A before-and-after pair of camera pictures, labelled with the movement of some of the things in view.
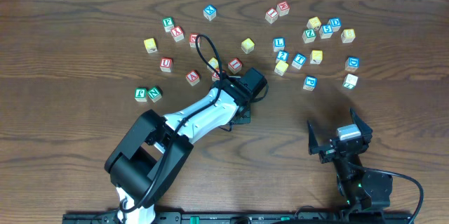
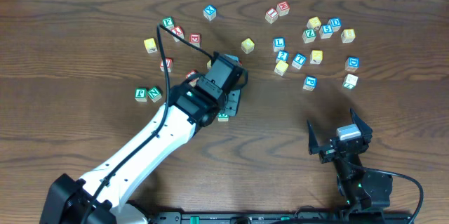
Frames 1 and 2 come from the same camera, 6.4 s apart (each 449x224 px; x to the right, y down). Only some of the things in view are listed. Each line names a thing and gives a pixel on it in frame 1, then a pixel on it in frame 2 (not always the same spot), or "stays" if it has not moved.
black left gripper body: x=240 y=119 -> x=233 y=102
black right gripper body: x=337 y=149 stays
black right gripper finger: x=365 y=131 stays
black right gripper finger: x=313 y=146 stays
